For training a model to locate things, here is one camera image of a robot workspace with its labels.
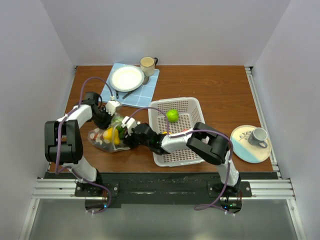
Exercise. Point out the black handled spoon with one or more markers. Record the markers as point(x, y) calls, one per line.
point(145, 81)

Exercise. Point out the clear polka dot zip bag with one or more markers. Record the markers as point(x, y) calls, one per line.
point(96, 139)

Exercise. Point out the yellow fake pepper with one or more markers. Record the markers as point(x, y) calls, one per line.
point(110, 135)

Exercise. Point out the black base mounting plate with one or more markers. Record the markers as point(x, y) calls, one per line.
point(159, 188)

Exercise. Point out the aluminium frame rail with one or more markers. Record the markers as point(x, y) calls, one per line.
point(268, 189)

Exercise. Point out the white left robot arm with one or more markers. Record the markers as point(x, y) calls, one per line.
point(63, 143)

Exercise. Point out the blue checked placemat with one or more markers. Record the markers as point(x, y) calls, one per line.
point(140, 98)

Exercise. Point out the beige mug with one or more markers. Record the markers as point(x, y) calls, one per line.
point(148, 65)

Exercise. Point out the grey teacup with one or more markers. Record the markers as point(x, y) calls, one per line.
point(258, 137)

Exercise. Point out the white plastic basket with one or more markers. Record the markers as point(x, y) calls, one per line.
point(189, 113)

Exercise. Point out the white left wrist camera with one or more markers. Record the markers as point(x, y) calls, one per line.
point(111, 107)

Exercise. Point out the green fake apple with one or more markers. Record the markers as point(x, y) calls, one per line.
point(172, 115)

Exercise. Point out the dark green fake vegetable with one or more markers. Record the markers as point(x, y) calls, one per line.
point(121, 132)

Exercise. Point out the white round plate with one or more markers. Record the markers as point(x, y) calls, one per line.
point(126, 78)

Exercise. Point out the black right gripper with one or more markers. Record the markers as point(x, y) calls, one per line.
point(128, 139)

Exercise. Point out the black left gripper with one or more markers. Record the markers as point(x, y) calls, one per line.
point(105, 125)

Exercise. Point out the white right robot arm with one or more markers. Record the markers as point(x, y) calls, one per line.
point(209, 144)

